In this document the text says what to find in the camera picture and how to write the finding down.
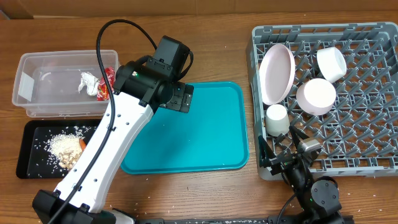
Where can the pink bowl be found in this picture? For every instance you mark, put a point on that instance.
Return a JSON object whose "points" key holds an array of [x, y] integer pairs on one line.
{"points": [[316, 96]]}

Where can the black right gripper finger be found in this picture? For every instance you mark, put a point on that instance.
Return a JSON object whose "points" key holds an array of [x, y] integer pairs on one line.
{"points": [[265, 153], [297, 135]]}

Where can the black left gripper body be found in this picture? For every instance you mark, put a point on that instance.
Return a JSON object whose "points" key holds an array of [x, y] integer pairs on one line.
{"points": [[181, 101]]}

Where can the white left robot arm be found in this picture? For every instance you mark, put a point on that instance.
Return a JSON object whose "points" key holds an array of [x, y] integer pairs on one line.
{"points": [[140, 88]]}

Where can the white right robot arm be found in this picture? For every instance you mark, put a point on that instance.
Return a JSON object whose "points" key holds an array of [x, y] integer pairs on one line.
{"points": [[314, 200]]}

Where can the black tray bin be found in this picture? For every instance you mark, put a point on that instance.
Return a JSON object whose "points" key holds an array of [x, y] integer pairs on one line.
{"points": [[35, 159]]}

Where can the pink plate with food scraps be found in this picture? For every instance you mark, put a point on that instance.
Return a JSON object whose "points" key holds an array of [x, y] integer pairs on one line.
{"points": [[276, 73]]}

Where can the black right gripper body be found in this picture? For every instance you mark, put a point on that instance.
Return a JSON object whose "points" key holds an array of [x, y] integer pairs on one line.
{"points": [[283, 162]]}

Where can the white tissue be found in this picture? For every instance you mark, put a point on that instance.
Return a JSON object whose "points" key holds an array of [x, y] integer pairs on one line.
{"points": [[90, 82]]}

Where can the red snack wrapper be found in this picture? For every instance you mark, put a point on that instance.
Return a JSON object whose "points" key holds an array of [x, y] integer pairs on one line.
{"points": [[102, 90]]}

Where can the teal plastic tray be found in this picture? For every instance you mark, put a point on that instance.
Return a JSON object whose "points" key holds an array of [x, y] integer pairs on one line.
{"points": [[211, 136]]}

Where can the clear plastic bin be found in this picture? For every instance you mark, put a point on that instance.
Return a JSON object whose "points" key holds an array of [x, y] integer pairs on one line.
{"points": [[46, 84]]}

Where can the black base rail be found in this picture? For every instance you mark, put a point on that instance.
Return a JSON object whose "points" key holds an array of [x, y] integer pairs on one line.
{"points": [[233, 219]]}

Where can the orange carrot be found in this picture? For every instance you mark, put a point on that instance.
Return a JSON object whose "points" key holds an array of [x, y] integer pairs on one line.
{"points": [[82, 144]]}

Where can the white bowl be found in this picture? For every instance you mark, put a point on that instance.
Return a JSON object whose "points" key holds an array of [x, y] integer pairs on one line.
{"points": [[331, 63]]}

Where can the pile of food scraps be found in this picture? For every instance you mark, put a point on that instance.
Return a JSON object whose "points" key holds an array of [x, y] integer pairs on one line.
{"points": [[64, 150]]}

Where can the grey plastic dish rack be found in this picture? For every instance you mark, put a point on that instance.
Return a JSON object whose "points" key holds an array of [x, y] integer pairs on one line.
{"points": [[359, 134]]}

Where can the cream plastic cup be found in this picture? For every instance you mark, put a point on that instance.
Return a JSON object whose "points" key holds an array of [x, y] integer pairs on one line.
{"points": [[277, 120]]}

